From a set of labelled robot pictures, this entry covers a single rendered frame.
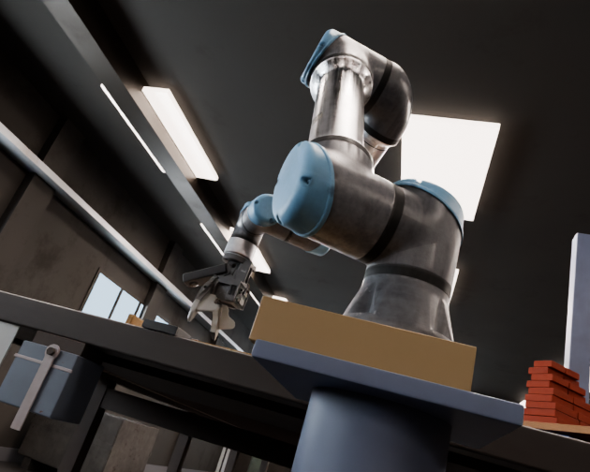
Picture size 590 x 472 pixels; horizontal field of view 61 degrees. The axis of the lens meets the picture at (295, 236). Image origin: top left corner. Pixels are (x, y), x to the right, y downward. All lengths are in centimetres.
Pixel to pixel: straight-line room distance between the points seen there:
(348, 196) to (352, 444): 28
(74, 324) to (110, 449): 419
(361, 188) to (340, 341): 20
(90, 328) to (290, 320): 61
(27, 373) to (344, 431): 72
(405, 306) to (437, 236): 11
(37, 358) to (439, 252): 80
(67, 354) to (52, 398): 8
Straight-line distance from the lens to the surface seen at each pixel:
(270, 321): 57
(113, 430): 530
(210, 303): 118
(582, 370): 307
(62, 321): 114
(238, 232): 126
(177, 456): 320
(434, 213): 68
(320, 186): 61
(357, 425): 57
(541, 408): 186
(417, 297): 62
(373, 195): 64
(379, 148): 107
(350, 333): 55
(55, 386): 109
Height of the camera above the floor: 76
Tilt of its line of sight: 23 degrees up
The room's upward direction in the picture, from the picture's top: 18 degrees clockwise
